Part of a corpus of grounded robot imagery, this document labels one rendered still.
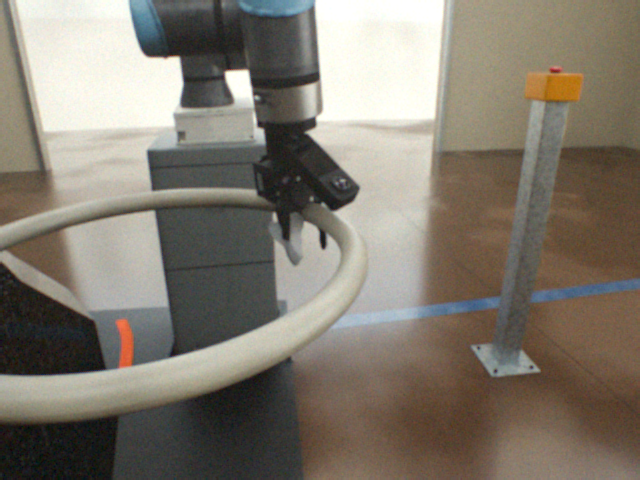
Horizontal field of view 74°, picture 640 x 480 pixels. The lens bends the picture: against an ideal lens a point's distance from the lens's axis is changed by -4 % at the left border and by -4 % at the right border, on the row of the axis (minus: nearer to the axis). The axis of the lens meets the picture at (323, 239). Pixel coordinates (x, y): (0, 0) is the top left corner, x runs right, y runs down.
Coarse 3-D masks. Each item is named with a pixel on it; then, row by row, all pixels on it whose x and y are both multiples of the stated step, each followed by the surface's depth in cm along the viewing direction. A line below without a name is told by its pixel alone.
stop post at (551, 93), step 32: (544, 96) 131; (576, 96) 132; (544, 128) 136; (544, 160) 140; (544, 192) 145; (544, 224) 149; (512, 256) 158; (512, 288) 159; (512, 320) 163; (480, 352) 178; (512, 352) 168
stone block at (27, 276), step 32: (0, 256) 72; (0, 288) 66; (32, 288) 73; (64, 288) 98; (0, 320) 65; (32, 320) 73; (64, 320) 83; (0, 352) 64; (32, 352) 73; (64, 352) 83; (96, 352) 97; (0, 448) 63; (32, 448) 71; (64, 448) 81; (96, 448) 94
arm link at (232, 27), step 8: (224, 0) 57; (232, 0) 57; (224, 8) 57; (232, 8) 57; (224, 16) 57; (232, 16) 57; (224, 24) 58; (232, 24) 58; (240, 24) 58; (224, 32) 58; (232, 32) 58; (240, 32) 59; (232, 40) 59; (240, 40) 60; (232, 48) 61; (240, 48) 61
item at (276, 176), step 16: (272, 128) 56; (288, 128) 55; (304, 128) 56; (272, 144) 60; (272, 160) 61; (256, 176) 63; (272, 176) 60; (288, 176) 58; (272, 192) 62; (304, 192) 60
